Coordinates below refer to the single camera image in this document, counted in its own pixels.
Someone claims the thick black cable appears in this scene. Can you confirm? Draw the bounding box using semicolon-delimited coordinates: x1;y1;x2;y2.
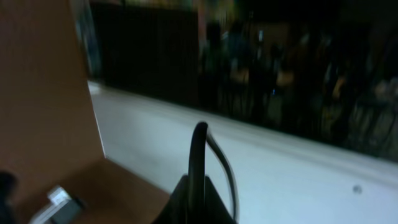
186;121;240;224

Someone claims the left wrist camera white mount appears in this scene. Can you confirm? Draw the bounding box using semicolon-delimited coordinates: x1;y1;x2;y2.
29;186;85;224

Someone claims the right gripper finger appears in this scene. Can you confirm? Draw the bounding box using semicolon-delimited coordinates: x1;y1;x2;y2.
152;175;236;224

